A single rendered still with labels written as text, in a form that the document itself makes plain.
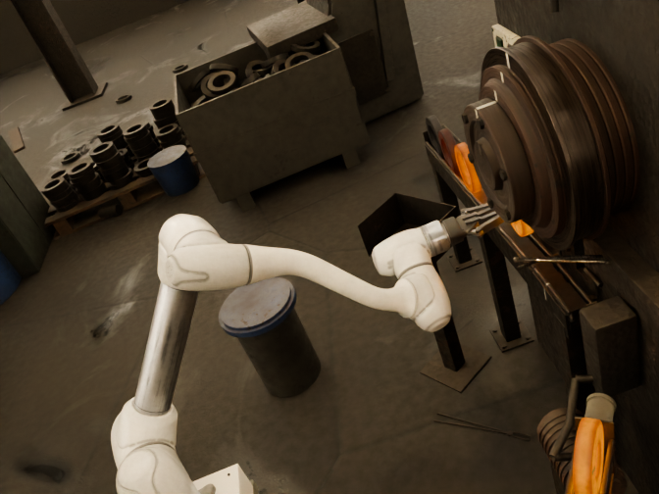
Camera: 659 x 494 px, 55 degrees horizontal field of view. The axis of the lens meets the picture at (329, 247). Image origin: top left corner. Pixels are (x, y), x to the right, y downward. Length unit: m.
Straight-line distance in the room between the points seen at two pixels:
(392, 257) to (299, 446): 1.04
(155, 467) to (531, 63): 1.26
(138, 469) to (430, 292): 0.85
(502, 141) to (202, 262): 0.70
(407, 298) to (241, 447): 1.21
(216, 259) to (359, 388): 1.26
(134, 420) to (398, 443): 0.98
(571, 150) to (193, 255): 0.83
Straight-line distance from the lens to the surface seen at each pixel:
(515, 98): 1.35
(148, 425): 1.82
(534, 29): 1.65
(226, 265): 1.47
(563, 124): 1.28
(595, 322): 1.49
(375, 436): 2.42
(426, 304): 1.63
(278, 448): 2.54
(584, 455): 1.32
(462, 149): 2.25
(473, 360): 2.53
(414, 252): 1.70
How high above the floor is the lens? 1.86
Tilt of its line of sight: 33 degrees down
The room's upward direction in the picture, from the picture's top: 22 degrees counter-clockwise
